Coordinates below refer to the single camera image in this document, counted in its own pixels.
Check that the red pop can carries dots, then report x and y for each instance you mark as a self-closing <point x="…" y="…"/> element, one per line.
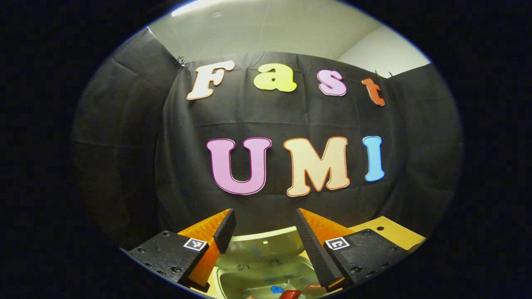
<point x="289" y="295"/>

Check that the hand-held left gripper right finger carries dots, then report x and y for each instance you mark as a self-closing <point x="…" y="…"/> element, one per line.
<point x="316" y="253"/>

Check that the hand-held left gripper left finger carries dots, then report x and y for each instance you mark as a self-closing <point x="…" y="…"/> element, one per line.
<point x="166" y="253"/>

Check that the ceiling light panel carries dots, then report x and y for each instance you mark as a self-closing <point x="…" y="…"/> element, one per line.
<point x="199" y="6"/>

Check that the black backdrop cloth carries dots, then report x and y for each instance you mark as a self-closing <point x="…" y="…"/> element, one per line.
<point x="124" y="145"/>

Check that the blue paper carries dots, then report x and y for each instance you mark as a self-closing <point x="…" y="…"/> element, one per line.
<point x="276" y="289"/>

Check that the green garbage bin lid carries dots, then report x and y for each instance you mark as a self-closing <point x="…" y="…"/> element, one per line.
<point x="266" y="245"/>

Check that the green desktop garbage bin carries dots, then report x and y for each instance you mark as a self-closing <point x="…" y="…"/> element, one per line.
<point x="257" y="274"/>

